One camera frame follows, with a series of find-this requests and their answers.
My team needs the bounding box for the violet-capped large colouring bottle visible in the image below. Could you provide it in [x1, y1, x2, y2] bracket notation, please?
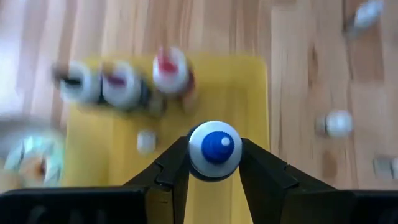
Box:
[101, 60, 153, 111]

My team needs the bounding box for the small orange dropper bottle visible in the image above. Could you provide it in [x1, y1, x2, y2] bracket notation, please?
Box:
[136, 129, 158, 155]

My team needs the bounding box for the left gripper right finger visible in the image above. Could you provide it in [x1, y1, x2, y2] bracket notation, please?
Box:
[238, 138, 337, 224]

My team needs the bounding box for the grey round plate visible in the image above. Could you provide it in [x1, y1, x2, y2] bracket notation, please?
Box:
[0, 113, 68, 194]

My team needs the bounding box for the yellow translucent plastic bin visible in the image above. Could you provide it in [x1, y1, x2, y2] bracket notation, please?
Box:
[60, 51, 271, 224]

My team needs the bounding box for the pink-capped large colouring bottle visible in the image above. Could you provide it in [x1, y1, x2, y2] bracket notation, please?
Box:
[151, 46, 197, 108]

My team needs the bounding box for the blue-capped large colouring bottle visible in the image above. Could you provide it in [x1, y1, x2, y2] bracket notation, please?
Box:
[186, 119, 243, 183]

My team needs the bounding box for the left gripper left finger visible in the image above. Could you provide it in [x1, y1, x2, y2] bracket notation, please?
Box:
[124, 136, 192, 224]

